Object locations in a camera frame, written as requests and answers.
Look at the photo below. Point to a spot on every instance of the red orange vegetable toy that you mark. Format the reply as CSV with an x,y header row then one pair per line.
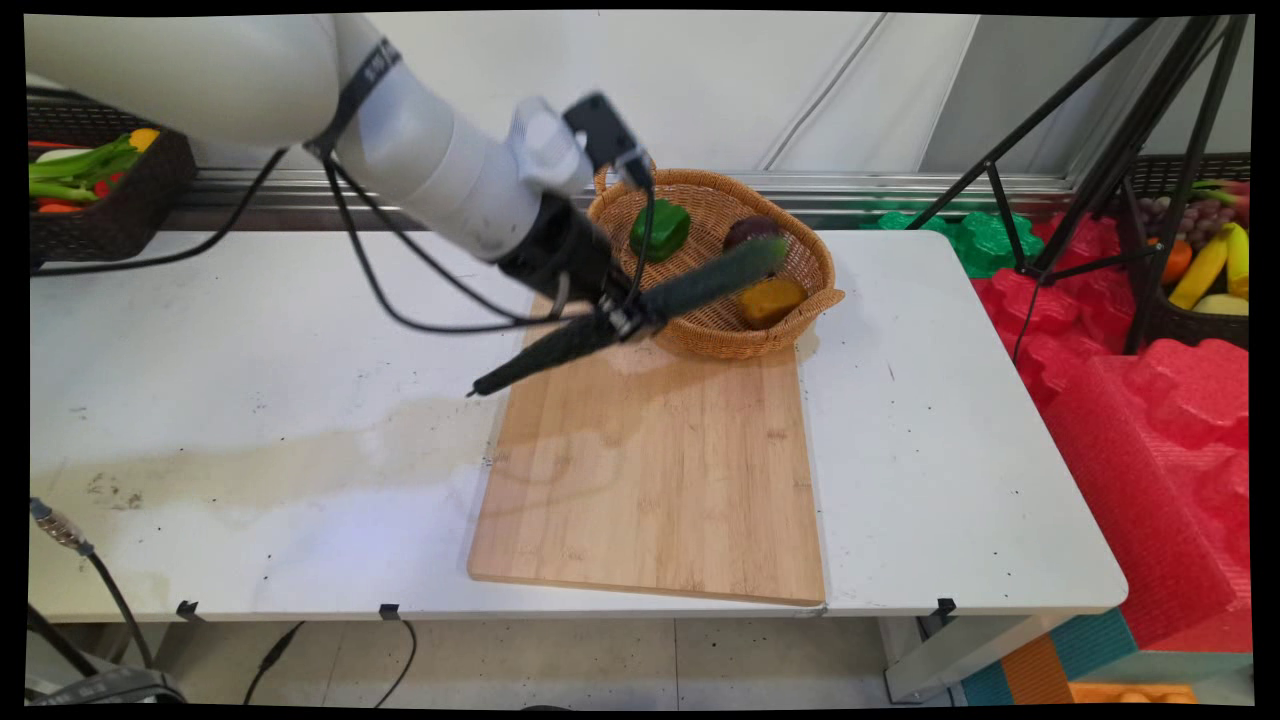
x,y
60,207

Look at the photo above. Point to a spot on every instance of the teal and orange floor mat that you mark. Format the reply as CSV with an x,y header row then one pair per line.
x,y
1040,670

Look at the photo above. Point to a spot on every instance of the white table leg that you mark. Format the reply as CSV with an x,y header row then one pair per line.
x,y
950,655

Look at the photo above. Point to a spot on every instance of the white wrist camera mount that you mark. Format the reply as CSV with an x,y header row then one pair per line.
x,y
545,145

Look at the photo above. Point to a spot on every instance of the woven wicker basket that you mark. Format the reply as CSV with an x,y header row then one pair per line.
x,y
720,335

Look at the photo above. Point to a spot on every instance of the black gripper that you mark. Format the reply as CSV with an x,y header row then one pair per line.
x,y
560,255

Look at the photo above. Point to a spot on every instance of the green leafy vegetable toy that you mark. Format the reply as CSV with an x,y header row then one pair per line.
x,y
75,175

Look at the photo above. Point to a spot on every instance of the orange fruit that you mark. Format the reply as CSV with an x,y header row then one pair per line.
x,y
1177,260

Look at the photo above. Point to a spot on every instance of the black woven fruit basket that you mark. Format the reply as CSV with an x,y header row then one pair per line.
x,y
1190,325

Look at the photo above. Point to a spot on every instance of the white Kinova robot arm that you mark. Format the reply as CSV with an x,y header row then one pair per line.
x,y
200,70

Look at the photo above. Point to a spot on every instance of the dark purple eggplant toy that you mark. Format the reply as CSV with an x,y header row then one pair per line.
x,y
750,232

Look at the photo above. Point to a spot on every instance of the black device on floor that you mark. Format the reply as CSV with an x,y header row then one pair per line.
x,y
110,688

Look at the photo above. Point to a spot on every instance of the green bell pepper toy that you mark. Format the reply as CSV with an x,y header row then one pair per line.
x,y
660,230

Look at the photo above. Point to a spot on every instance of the purple grape bunch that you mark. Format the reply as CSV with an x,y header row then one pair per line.
x,y
1195,215

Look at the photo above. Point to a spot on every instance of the bamboo cutting board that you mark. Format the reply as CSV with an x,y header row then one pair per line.
x,y
650,500

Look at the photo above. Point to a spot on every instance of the black tripod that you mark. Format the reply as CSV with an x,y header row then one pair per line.
x,y
1120,130

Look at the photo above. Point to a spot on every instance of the orange tray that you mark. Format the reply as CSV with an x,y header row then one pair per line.
x,y
1130,693

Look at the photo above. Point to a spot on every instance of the long dark green cucumber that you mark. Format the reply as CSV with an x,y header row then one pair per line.
x,y
710,280

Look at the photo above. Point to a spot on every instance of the red foam mats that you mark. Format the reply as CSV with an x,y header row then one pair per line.
x,y
1150,450

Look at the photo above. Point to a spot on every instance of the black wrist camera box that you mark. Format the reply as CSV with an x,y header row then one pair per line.
x,y
605,130

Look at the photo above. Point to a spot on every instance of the pale yellow fruit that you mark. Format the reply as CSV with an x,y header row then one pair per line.
x,y
1222,304

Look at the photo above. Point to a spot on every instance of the red and green fruit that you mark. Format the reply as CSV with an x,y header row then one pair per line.
x,y
1225,190

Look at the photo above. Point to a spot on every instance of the aluminium wall rail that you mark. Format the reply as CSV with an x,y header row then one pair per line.
x,y
900,195

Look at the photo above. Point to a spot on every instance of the small yellow banana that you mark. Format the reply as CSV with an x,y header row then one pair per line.
x,y
1238,258

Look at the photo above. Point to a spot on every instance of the large yellow banana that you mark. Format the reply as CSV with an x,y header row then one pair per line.
x,y
1200,270

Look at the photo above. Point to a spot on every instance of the green foam mat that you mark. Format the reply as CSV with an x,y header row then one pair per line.
x,y
985,240

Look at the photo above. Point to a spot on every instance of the small yellow vegetable toy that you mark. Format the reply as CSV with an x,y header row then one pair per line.
x,y
144,139

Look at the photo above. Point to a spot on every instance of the black woven vegetable basket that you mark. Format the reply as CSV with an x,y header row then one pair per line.
x,y
120,225

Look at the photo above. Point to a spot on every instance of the yellow bell pepper toy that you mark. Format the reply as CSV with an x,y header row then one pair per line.
x,y
770,300

